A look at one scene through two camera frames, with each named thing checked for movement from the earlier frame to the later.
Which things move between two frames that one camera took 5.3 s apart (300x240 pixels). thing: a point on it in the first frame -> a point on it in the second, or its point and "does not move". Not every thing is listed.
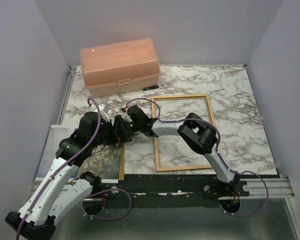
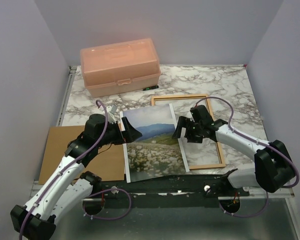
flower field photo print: (103, 160) -> (155, 154)
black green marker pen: (148, 88) does not move
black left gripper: (124, 133) does not move
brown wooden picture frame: (160, 97) does not move
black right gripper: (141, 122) -> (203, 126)
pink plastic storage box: (121, 68) does not move
